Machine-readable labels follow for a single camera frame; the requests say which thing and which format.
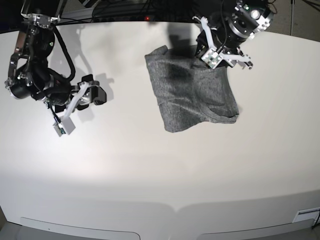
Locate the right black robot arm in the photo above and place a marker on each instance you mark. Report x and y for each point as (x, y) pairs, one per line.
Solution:
(29, 74)

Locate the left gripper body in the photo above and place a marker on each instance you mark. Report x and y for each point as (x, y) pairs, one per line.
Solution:
(225, 40)

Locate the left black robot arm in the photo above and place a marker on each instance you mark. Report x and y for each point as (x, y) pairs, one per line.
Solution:
(245, 18)

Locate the grey long-sleeve T-shirt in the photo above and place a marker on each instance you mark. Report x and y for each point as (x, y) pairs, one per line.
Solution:
(187, 91)

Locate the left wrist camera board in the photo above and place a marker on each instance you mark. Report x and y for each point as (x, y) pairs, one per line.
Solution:
(211, 58)

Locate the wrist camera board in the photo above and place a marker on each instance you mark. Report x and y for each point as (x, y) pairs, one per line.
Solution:
(211, 58)
(65, 127)

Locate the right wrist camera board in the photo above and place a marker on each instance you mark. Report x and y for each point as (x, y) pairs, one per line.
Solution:
(65, 127)

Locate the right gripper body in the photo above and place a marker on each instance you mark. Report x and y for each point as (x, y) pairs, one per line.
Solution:
(87, 91)

